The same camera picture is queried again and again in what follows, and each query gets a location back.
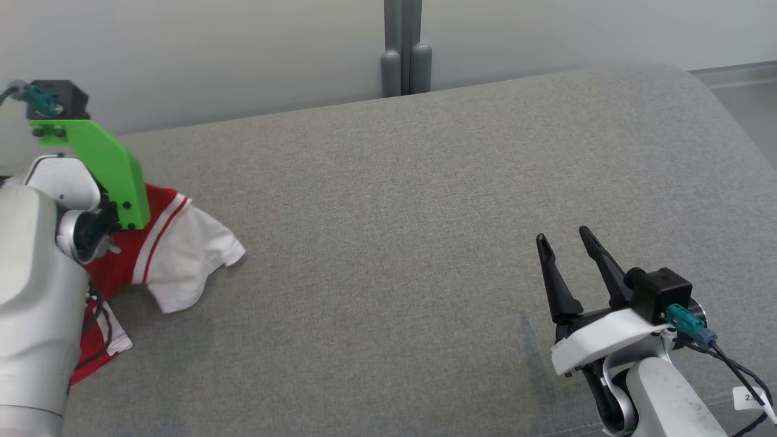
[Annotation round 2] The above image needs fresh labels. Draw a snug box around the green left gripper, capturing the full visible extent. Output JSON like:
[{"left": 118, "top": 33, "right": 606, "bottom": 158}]
[{"left": 29, "top": 120, "right": 151, "bottom": 232}]

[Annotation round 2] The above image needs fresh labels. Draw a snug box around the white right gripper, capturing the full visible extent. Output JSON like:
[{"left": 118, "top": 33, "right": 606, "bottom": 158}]
[{"left": 537, "top": 226, "right": 674, "bottom": 378}]

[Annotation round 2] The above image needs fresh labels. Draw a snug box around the red jersey with white sleeves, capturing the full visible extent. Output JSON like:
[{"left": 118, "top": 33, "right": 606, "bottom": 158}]
[{"left": 82, "top": 182, "right": 246, "bottom": 314}]

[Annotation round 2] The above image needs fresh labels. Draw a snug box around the white cable label tag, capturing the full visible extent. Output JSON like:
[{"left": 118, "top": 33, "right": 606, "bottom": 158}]
[{"left": 733, "top": 386, "right": 777, "bottom": 424}]

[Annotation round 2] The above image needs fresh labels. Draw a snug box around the grey metal partition post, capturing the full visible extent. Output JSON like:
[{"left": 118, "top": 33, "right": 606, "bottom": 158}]
[{"left": 381, "top": 0, "right": 433, "bottom": 98}]

